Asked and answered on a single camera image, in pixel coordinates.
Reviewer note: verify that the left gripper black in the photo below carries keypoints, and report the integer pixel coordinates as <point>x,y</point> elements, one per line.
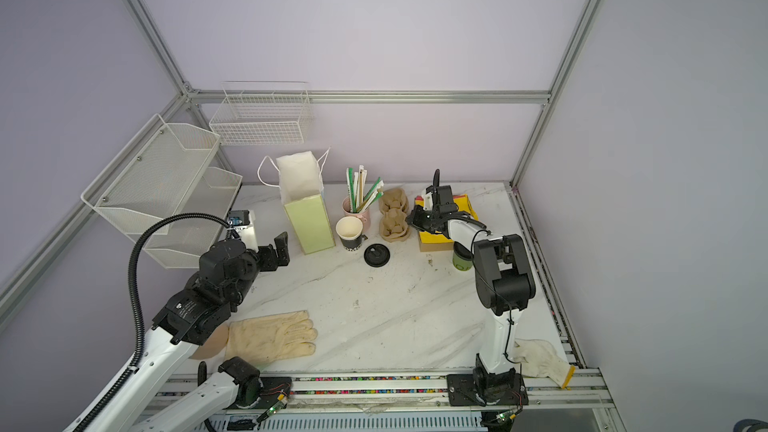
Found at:
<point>271,263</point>

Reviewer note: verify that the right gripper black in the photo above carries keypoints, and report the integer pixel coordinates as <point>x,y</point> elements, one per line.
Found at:
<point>416,214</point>

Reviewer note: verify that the brown pulp cup carrier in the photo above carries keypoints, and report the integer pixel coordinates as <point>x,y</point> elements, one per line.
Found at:
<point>394,207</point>

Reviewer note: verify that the green paper coffee cup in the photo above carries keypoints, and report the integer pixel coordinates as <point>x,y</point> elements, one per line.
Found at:
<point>462,258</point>

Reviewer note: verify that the black plastic cup lid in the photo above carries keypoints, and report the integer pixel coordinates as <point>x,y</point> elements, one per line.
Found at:
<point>377,255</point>

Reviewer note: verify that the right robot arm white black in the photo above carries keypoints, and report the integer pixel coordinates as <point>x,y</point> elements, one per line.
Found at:
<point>504,285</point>

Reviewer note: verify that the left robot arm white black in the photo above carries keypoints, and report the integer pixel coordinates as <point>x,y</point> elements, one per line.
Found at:
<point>189,318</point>

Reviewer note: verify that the green paper takeout bag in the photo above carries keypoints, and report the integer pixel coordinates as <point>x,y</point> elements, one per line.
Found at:
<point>301,187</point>

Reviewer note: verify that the black paper coffee cup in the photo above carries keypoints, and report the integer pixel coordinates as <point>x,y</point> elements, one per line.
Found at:
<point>350,231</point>

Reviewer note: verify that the yellow napkin stack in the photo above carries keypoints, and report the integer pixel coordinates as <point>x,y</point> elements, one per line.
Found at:
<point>438,242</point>

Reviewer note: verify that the white wrapped straw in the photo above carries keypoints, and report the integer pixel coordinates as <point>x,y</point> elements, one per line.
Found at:
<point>361,181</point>

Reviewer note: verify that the pink straw holder cup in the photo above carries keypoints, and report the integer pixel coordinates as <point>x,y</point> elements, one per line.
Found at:
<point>364,217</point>

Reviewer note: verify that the white mesh shelf lower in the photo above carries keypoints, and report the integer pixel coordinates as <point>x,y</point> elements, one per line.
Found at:
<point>188,239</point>

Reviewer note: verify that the white mesh shelf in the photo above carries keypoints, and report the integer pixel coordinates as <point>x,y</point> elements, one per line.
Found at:
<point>188,239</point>
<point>154,178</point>

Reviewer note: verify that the green wrapped straw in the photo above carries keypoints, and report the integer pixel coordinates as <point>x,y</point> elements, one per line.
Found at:
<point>350,188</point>

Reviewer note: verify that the cream leather work glove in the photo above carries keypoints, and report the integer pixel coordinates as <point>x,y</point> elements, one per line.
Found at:
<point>265,340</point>

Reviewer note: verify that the brown bowl with green bits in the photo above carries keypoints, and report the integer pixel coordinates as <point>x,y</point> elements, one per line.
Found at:
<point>215,344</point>

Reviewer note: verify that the white mesh shelf upper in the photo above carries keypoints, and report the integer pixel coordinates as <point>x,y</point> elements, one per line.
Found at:
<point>154,178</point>

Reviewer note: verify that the white cloth glove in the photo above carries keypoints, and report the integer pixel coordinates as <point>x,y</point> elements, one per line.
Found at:
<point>539,359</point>

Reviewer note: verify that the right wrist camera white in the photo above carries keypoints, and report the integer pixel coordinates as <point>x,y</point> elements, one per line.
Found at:
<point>427,201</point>

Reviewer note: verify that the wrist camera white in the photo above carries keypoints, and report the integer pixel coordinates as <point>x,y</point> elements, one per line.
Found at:
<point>427,201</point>
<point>240,223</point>

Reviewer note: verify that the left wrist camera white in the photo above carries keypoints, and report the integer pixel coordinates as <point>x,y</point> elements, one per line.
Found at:
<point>240,223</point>

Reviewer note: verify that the white wire basket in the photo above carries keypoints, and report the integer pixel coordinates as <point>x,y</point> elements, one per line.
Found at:
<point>263,113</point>

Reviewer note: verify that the aluminium mounting rail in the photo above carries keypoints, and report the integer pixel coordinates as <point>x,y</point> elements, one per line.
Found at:
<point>406,391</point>

